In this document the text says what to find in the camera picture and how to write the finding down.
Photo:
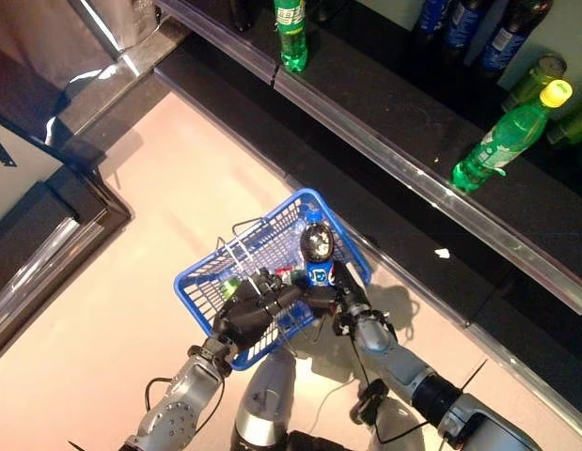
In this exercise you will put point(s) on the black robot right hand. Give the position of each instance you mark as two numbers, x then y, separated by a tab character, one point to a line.
351	293

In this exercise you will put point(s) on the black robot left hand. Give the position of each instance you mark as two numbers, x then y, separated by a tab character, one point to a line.
246	315

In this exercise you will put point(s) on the small blue label cola bottle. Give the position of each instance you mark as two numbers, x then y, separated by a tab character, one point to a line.
317	242

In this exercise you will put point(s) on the green plastic soda bottle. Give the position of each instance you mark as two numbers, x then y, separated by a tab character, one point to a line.
231	285
291	37
507	141

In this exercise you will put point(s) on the black angled metal frame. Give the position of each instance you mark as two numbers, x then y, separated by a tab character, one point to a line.
36	133

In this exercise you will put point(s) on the blue plastic shopping basket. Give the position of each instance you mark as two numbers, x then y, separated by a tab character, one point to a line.
272	225

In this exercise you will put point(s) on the brown backdrop sheet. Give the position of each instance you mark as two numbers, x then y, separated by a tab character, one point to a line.
18	47

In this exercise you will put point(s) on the black metal frame post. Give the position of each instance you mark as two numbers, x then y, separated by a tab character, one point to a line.
102	26

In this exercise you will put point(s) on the large blue cap cola bottle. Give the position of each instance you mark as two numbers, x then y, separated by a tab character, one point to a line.
464	23
431	14
507	40

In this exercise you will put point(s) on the dark glossy base plinth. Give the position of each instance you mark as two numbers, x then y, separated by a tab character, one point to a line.
130	66

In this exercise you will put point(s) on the silver robot right leg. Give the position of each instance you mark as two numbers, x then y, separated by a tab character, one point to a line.
398	423

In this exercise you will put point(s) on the white paper scrap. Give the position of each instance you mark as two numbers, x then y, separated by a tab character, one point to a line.
442	253

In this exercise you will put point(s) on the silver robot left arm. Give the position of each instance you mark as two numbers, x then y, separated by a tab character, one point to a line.
177	409

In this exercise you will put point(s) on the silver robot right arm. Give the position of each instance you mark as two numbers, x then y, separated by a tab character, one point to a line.
403	366

